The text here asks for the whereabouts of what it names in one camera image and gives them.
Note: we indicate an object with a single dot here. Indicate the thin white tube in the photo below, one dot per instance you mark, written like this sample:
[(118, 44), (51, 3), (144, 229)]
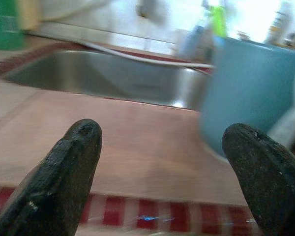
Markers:
[(150, 59)]

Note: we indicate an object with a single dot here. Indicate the square steel sink basin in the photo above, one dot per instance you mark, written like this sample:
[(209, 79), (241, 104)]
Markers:
[(100, 73)]

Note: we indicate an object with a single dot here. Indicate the clear toothbrush cup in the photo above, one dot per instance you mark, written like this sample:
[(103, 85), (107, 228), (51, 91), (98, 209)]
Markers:
[(194, 41)]

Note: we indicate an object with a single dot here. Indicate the clear plastic measuring cup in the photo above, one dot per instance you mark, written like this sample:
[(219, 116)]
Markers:
[(218, 20)]

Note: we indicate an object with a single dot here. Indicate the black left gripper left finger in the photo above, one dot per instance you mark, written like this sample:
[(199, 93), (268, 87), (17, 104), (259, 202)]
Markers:
[(54, 177)]

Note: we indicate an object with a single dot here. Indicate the green dish soap bottle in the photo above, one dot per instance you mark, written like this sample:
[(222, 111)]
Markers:
[(5, 24)]

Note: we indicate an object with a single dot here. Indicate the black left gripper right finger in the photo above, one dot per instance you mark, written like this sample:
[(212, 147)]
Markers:
[(268, 177)]

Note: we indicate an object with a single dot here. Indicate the teal bunny mug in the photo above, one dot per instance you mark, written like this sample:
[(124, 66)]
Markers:
[(248, 86)]

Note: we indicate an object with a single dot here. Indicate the white detergent bottle yellow cap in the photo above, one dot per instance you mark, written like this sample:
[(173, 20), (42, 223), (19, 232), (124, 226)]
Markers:
[(281, 19)]

